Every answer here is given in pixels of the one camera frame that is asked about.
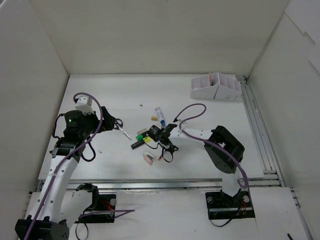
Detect white desk organizer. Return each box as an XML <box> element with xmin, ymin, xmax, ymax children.
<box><xmin>189</xmin><ymin>72</ymin><xmax>243</xmax><ymax>102</ymax></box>

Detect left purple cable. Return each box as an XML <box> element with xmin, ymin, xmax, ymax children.
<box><xmin>22</xmin><ymin>92</ymin><xmax>136</xmax><ymax>240</ymax></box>

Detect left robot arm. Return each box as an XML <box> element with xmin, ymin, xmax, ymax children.
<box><xmin>15</xmin><ymin>106</ymin><xmax>117</xmax><ymax>240</ymax></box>

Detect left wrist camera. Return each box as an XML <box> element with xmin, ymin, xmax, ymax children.
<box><xmin>74</xmin><ymin>96</ymin><xmax>94</xmax><ymax>115</ymax></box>

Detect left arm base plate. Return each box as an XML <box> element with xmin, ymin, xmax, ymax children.
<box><xmin>75</xmin><ymin>193</ymin><xmax>117</xmax><ymax>224</ymax></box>

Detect black handled scissors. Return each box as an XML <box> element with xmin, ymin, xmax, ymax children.
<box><xmin>114</xmin><ymin>118</ymin><xmax>132</xmax><ymax>141</ymax></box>

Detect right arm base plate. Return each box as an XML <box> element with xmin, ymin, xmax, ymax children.
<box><xmin>205</xmin><ymin>190</ymin><xmax>256</xmax><ymax>221</ymax></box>

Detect yellow cap black highlighter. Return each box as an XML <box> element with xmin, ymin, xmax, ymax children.
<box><xmin>130</xmin><ymin>136</ymin><xmax>152</xmax><ymax>150</ymax></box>

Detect clear blue glue bottle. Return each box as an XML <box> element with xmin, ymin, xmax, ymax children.
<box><xmin>155</xmin><ymin>107</ymin><xmax>166</xmax><ymax>128</ymax></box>

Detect white dirty eraser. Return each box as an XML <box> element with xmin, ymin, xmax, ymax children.
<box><xmin>137</xmin><ymin>128</ymin><xmax>148</xmax><ymax>135</ymax></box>

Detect green cap black highlighter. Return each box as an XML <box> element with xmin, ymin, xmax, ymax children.
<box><xmin>135</xmin><ymin>134</ymin><xmax>148</xmax><ymax>141</ymax></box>

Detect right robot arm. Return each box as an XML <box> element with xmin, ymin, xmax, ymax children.
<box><xmin>147</xmin><ymin>123</ymin><xmax>248</xmax><ymax>206</ymax></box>

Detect purple cap black pen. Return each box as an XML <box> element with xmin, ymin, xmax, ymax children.
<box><xmin>208</xmin><ymin>73</ymin><xmax>215</xmax><ymax>86</ymax></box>

